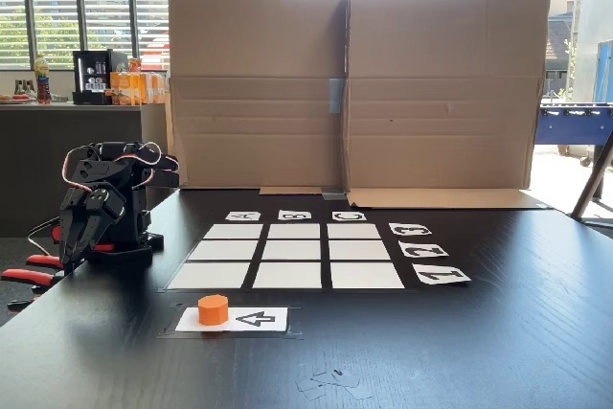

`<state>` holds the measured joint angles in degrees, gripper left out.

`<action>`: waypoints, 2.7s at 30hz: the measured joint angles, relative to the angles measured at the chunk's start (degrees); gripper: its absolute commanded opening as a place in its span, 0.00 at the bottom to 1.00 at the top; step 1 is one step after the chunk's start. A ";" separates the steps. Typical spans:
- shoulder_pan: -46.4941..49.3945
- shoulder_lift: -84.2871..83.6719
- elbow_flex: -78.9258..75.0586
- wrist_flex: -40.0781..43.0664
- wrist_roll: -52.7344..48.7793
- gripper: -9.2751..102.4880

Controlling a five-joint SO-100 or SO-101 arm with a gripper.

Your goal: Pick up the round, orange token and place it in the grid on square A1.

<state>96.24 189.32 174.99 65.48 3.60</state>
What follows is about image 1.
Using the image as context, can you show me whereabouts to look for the round orange token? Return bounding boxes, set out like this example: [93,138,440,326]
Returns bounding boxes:
[197,294,229,328]

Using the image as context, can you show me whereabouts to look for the white nine-square paper grid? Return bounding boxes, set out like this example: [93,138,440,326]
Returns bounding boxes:
[167,222,407,291]

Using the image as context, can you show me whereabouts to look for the dark counter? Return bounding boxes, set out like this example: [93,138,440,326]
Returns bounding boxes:
[0,102,169,238]

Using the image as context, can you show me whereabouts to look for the orange carton pack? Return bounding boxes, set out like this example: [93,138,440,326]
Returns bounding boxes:
[109,71,167,106]

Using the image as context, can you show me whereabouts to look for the black mini fridge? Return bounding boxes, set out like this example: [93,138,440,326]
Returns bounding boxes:
[72,49,128,106]

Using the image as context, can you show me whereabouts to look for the yellow-label drink bottle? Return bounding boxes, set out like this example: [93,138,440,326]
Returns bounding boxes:
[33,53,52,105]

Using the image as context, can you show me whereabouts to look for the white arrow paper sheet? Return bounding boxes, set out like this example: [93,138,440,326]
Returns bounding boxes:
[174,307,289,333]

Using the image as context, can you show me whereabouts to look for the grey tape strip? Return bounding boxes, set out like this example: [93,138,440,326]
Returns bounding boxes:
[328,78,346,115]

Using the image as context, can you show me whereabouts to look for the clear tape scraps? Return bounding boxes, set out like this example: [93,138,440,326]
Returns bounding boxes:
[295,369,375,401]

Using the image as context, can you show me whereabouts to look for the number 3 paper sheet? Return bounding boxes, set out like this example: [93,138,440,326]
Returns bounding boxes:
[388,222,433,238]

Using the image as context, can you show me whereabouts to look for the number 2 paper sheet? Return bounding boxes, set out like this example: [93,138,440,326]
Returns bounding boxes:
[397,241,450,259]

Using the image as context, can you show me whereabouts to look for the number 1 paper sheet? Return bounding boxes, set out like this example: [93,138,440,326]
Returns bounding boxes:
[411,263,472,286]

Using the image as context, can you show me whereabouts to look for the brown cardboard panel with flap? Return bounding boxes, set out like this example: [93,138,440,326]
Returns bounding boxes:
[345,0,552,211]

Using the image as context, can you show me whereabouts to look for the blue foosball table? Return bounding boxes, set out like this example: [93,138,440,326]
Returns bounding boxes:
[534,102,613,169]

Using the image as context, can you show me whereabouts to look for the slanted metal table leg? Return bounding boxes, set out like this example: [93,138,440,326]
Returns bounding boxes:
[570,130,613,221]

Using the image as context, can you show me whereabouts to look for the thin base power cable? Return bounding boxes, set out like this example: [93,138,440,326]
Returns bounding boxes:
[27,216,62,257]

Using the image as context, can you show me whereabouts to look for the red white servo cable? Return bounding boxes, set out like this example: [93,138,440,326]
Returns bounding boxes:
[61,141,162,194]

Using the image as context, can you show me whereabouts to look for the orange-handled spring clamp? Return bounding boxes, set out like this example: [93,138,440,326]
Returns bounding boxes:
[0,253,66,291]

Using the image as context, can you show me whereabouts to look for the dark small clamp handle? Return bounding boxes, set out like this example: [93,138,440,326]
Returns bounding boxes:
[7,297,42,312]

